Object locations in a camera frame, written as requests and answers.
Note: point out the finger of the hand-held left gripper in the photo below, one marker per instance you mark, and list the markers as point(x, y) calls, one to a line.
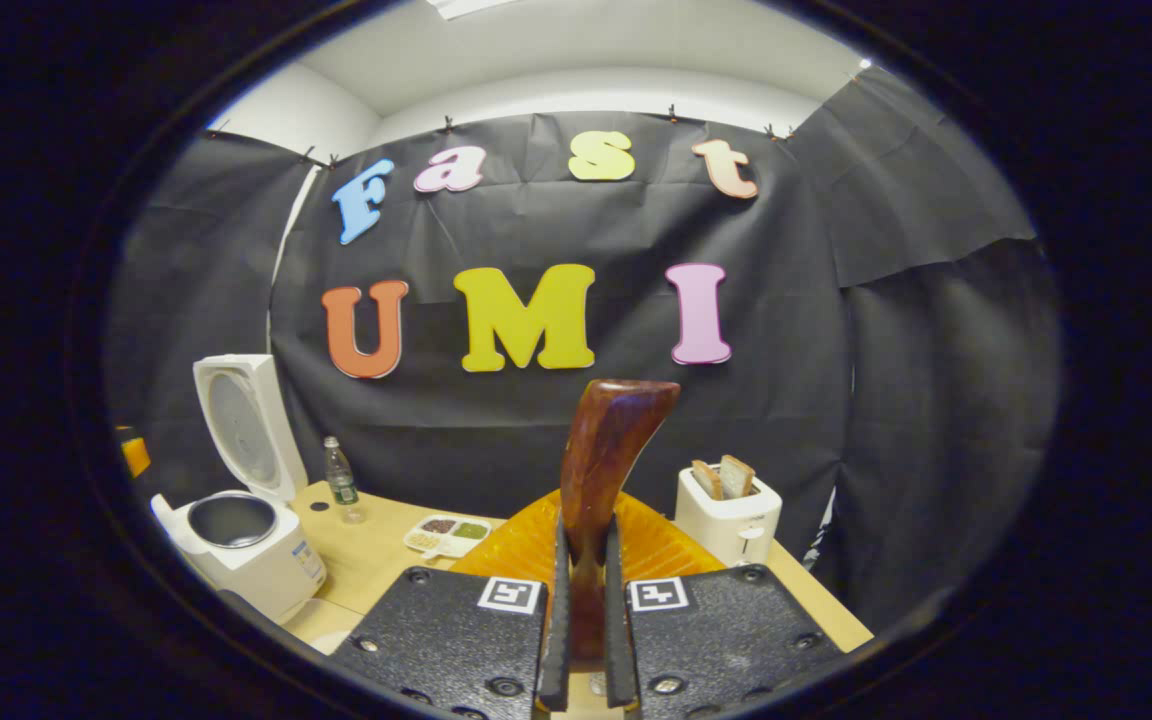
point(136, 455)

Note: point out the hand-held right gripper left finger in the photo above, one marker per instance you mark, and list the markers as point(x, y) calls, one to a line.
point(456, 640)

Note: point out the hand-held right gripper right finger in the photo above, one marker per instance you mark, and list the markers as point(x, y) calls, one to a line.
point(726, 640)

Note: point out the white rice cooker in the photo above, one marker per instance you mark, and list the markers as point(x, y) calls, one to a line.
point(256, 570)

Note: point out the brown wooden spoon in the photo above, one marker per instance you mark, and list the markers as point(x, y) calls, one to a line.
point(606, 450)

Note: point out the white divided grain dish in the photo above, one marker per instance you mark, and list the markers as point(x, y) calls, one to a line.
point(446, 552)

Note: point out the white toaster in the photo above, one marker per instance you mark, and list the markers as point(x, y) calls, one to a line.
point(736, 530)

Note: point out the toast bread slice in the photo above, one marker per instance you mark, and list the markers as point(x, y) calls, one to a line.
point(738, 476)
point(706, 480)

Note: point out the small clear glass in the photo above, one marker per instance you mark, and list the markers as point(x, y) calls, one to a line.
point(354, 515)

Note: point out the clear plastic water bottle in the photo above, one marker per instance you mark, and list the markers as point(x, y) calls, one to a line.
point(340, 475)

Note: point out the black backdrop cloth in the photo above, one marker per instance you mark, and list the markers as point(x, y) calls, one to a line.
point(496, 430)

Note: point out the large ceiling light panel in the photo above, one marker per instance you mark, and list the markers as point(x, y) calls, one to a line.
point(471, 6)

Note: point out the small ceiling light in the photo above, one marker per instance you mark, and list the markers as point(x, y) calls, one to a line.
point(863, 64)

